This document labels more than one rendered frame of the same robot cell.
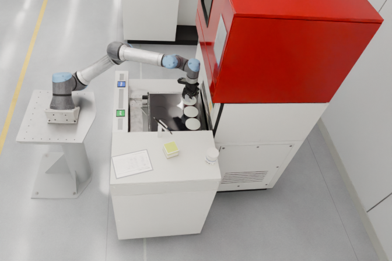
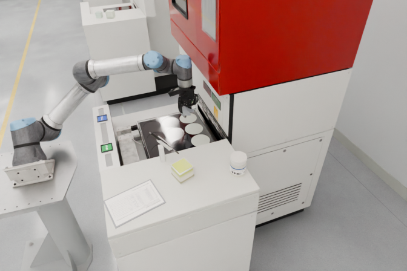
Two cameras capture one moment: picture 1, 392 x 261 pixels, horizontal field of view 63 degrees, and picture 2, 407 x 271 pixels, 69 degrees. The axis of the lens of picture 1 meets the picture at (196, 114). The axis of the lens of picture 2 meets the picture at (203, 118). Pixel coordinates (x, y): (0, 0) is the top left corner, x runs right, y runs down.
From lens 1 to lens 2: 65 cm
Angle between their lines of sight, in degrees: 13
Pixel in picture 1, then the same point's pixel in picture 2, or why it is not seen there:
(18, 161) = not seen: outside the picture
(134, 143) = (132, 176)
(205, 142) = (223, 152)
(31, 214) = not seen: outside the picture
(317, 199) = (363, 205)
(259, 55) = (262, 8)
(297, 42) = not seen: outside the picture
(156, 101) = (149, 128)
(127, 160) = (126, 199)
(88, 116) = (68, 166)
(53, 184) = not seen: outside the picture
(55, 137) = (25, 202)
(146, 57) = (122, 63)
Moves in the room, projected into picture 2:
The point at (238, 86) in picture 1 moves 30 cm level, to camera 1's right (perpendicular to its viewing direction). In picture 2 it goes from (246, 63) to (315, 59)
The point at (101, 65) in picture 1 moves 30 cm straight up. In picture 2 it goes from (71, 98) to (52, 43)
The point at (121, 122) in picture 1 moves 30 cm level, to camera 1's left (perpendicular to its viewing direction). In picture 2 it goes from (109, 158) to (45, 162)
